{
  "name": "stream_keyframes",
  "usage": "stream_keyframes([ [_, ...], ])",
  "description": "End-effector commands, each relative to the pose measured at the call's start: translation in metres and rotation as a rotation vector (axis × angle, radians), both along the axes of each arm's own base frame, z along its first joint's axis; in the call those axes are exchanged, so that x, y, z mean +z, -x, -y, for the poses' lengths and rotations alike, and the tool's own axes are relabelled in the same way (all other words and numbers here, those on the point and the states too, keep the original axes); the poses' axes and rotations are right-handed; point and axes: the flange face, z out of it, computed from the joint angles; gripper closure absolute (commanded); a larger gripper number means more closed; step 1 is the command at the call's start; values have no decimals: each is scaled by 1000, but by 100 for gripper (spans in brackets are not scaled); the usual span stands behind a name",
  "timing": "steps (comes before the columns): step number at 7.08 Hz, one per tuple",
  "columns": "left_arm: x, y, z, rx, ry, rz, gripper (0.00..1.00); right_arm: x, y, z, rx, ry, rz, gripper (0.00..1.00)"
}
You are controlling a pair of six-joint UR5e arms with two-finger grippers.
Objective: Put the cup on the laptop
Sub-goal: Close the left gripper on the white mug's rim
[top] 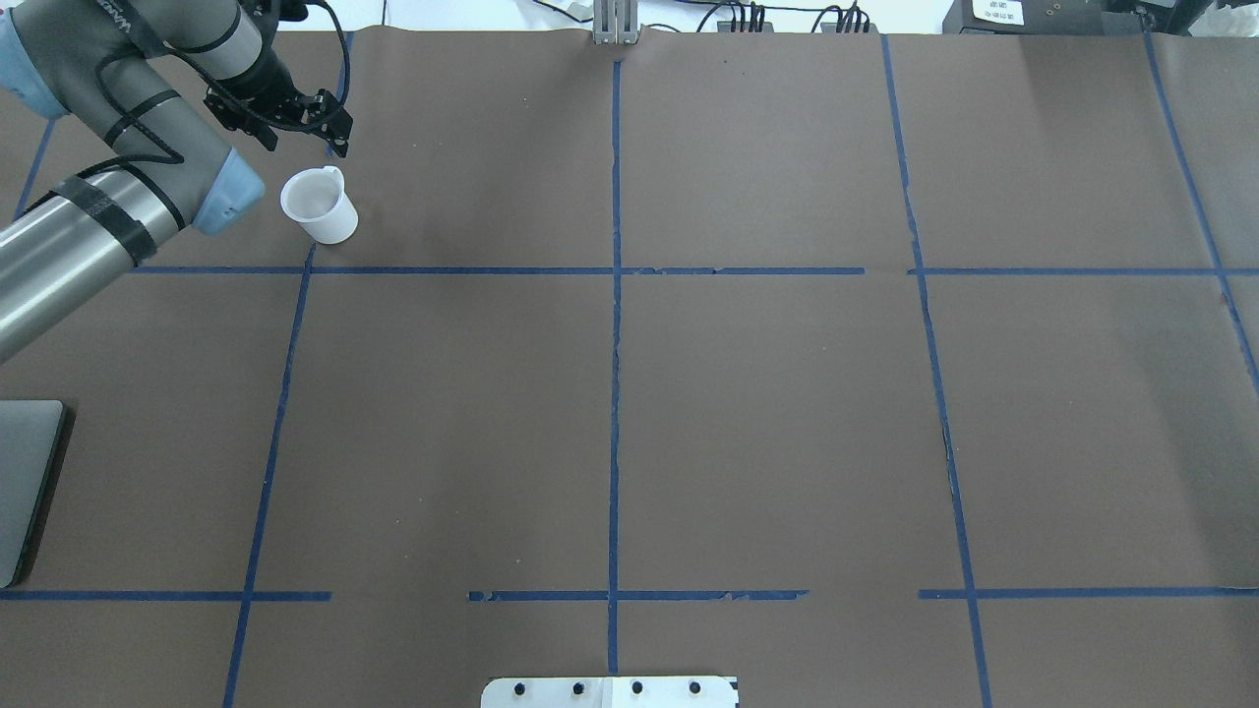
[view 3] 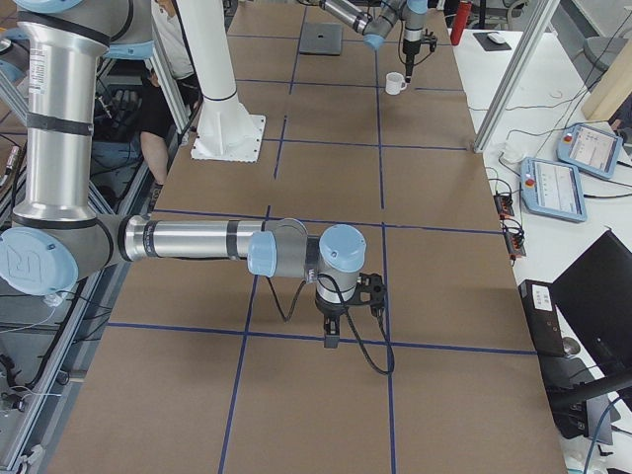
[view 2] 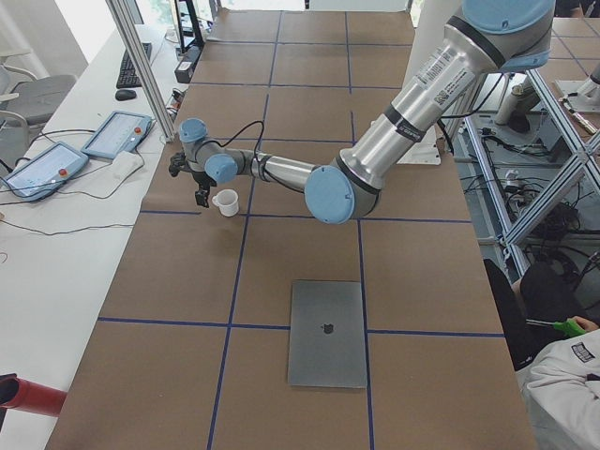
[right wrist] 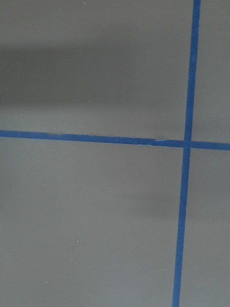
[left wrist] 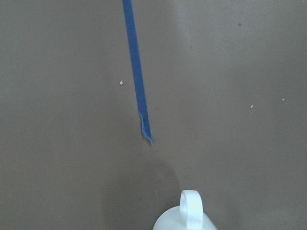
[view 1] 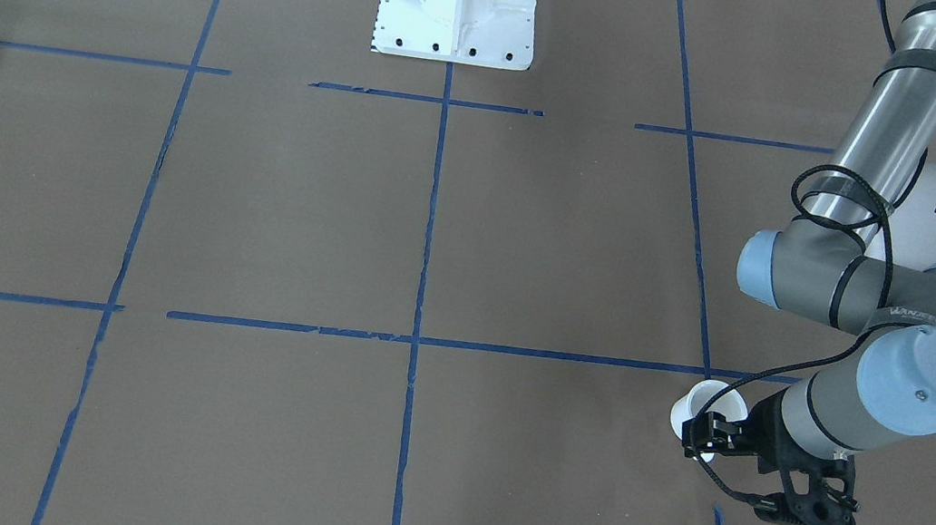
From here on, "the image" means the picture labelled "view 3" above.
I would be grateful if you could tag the near blue teach pendant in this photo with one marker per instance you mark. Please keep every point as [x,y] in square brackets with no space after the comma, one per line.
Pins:
[552,189]

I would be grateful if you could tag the blue teach pendant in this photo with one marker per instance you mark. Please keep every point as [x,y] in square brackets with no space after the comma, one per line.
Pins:
[591,150]
[552,189]

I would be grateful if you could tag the seated person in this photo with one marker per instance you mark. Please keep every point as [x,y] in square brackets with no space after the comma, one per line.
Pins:
[155,116]

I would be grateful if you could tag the far blue teach pendant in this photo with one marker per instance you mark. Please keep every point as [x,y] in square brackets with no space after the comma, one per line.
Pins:
[591,150]

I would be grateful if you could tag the orange black adapter board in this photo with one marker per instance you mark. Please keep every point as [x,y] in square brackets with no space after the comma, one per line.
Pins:
[504,205]

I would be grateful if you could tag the white mug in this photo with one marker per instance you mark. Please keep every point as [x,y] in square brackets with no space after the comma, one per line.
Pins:
[395,83]

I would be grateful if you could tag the aluminium frame post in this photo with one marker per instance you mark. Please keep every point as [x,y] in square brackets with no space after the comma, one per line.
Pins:
[527,45]

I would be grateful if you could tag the black box device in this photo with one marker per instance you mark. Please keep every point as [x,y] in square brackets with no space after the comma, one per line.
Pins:
[541,315]

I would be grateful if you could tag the working silver robot arm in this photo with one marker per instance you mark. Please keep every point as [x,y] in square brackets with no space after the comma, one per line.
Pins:
[374,29]

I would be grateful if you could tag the grey closed laptop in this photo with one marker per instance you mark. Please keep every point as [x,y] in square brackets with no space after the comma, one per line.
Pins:
[321,39]

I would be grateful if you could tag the white computer mouse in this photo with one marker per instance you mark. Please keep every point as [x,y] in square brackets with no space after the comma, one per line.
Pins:
[496,38]

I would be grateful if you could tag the white pedestal column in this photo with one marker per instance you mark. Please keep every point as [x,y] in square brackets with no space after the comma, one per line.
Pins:
[225,129]

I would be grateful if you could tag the working arm black gripper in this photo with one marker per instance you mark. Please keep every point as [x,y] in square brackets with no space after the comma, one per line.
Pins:
[409,47]

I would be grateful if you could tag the black mouse pad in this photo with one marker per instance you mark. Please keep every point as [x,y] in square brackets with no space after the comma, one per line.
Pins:
[488,45]

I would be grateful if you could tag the black open laptop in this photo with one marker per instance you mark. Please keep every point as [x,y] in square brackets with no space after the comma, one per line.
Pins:
[594,296]

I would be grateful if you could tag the red bottle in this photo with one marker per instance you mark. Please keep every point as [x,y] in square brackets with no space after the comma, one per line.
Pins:
[460,21]

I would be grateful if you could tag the brown paper table cover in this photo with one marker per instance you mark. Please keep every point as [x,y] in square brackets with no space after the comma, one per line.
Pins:
[391,339]

